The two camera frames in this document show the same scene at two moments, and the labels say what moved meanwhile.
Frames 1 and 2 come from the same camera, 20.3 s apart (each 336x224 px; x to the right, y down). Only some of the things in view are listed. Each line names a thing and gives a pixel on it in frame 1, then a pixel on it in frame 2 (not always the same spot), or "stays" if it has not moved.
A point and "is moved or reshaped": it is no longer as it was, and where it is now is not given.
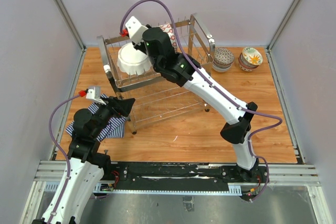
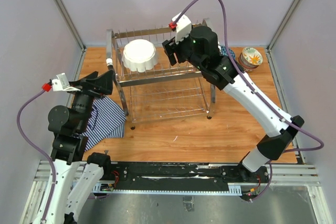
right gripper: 147,29 -> 170,47
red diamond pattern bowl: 168,28 -> 224,52
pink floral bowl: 245,66 stays
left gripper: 122,106 -> 95,85
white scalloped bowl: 133,61 is moved or reshaped
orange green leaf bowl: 252,56 stays
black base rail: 182,173 stays
